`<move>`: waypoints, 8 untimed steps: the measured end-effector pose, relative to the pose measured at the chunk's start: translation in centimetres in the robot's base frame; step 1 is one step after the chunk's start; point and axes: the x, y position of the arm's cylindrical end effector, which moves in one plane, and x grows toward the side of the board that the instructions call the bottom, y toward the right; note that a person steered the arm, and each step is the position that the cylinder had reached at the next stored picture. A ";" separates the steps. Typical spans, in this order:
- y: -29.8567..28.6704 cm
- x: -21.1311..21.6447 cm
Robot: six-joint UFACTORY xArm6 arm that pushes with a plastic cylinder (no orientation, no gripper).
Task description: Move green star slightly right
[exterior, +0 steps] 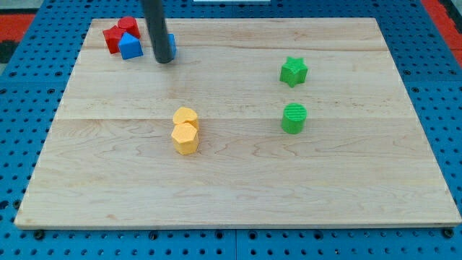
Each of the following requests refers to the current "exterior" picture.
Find yellow heart block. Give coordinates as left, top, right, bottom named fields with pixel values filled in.
left=173, top=107, right=199, bottom=129

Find green star block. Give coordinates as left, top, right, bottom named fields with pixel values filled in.
left=279, top=56, right=308, bottom=87

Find blue pentagon block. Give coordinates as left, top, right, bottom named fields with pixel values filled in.
left=118, top=32, right=144, bottom=60

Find red star block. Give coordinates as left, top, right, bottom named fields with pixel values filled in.
left=103, top=25, right=126, bottom=54

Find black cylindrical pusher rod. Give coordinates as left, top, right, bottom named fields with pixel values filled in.
left=140, top=0, right=174, bottom=64

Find yellow hexagon block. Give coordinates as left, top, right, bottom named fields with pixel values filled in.
left=171, top=123, right=199, bottom=155

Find red cylinder block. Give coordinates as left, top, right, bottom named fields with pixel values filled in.
left=117, top=16, right=141, bottom=39

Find blue block behind rod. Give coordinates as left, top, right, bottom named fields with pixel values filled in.
left=168, top=33, right=177, bottom=59

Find green cylinder block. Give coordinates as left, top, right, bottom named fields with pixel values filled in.
left=281, top=103, right=308, bottom=134

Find wooden board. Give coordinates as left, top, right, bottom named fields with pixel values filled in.
left=14, top=18, right=461, bottom=230

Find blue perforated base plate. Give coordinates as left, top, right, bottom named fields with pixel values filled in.
left=1, top=0, right=461, bottom=259

